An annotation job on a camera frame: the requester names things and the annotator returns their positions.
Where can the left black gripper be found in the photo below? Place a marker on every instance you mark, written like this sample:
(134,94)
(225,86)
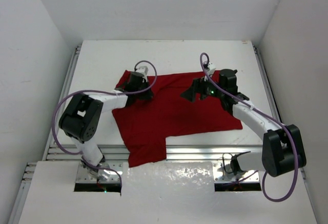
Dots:
(143,94)

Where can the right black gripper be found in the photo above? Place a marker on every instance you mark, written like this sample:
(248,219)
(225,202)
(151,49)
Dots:
(199,87)

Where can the red t-shirt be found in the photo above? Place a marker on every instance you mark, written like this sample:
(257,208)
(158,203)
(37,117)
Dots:
(145,125)

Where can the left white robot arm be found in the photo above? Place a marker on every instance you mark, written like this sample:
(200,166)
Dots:
(80,119)

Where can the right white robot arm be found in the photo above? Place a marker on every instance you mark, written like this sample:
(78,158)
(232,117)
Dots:
(282,146)

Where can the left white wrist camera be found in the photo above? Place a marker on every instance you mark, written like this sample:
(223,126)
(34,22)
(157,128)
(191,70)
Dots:
(142,70)

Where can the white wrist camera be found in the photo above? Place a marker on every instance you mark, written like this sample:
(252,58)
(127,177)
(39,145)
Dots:
(209,68)
(142,70)

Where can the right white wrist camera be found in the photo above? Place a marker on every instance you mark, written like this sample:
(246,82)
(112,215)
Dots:
(209,68)

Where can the aluminium rail frame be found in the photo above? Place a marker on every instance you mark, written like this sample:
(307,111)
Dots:
(180,189)

